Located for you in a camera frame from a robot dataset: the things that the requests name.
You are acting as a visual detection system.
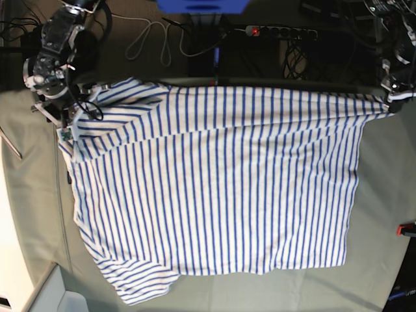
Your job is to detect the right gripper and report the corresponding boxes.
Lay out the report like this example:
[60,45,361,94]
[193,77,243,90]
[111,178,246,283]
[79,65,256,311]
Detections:
[31,83,111,128]

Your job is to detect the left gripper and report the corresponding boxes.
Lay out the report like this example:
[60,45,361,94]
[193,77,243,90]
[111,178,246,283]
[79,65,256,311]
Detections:
[380,58,415,114]

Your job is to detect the blue white striped t-shirt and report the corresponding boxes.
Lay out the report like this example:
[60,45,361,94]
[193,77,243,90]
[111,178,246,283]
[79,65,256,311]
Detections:
[59,79,388,306]

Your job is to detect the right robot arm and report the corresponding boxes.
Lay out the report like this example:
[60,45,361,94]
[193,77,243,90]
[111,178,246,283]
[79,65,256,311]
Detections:
[23,1,112,129]

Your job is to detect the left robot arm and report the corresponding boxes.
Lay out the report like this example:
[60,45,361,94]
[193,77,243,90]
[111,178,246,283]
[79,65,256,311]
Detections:
[364,1,415,113]

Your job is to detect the metal rod on table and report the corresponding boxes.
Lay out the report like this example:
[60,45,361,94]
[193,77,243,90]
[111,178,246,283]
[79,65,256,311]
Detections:
[0,128,23,160]

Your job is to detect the green table cloth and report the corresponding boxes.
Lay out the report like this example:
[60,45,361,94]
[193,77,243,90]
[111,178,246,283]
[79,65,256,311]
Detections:
[1,90,415,311]

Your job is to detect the red black clamp right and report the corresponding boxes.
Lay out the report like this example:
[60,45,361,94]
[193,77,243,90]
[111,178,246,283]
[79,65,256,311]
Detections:
[396,222,416,238]

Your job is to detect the red black clamp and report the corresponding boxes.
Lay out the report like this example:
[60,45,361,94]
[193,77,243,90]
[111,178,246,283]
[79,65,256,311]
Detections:
[396,222,416,238]
[211,47,220,86]

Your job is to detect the white power strip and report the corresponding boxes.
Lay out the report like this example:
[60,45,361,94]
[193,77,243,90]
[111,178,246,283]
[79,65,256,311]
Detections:
[244,25,319,41]

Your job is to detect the red black clamp middle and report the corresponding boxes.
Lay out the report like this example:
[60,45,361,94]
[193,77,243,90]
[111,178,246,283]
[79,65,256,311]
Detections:
[211,47,220,86]

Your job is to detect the white plastic bin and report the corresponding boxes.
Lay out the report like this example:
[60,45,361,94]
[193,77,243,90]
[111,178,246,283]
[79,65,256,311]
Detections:
[22,262,89,312]

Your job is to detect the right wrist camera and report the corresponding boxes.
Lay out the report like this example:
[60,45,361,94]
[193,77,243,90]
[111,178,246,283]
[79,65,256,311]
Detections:
[57,127,73,142]

